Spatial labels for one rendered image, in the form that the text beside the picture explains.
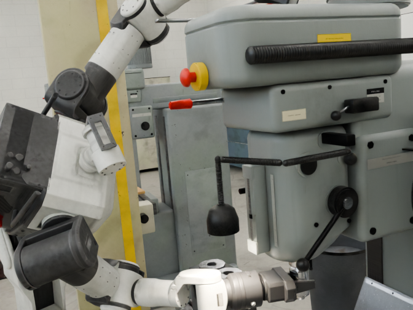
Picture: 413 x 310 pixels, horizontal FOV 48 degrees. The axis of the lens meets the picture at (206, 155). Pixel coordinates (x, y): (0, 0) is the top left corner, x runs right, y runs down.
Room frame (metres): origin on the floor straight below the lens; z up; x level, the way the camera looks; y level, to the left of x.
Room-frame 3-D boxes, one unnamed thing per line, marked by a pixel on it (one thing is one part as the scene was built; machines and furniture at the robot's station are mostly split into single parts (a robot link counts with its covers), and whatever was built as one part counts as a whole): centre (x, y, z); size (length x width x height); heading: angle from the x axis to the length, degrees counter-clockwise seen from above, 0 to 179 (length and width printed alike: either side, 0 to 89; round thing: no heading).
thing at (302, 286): (1.08, -0.21, 1.23); 0.06 x 0.02 x 0.03; 100
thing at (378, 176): (1.19, -0.38, 1.47); 0.24 x 0.19 x 0.26; 24
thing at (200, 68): (1.01, 0.00, 1.76); 0.06 x 0.02 x 0.06; 24
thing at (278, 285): (1.09, -0.12, 1.23); 0.13 x 0.12 x 0.10; 10
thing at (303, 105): (1.12, -0.25, 1.68); 0.34 x 0.24 x 0.10; 114
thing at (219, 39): (1.11, -0.22, 1.81); 0.47 x 0.26 x 0.16; 114
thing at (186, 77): (1.00, 0.02, 1.76); 0.04 x 0.03 x 0.04; 24
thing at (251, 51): (0.99, -0.30, 1.79); 0.45 x 0.04 x 0.04; 114
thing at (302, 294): (1.11, -0.21, 1.23); 0.05 x 0.05 x 0.06
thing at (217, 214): (1.00, -0.02, 1.45); 0.07 x 0.07 x 0.06
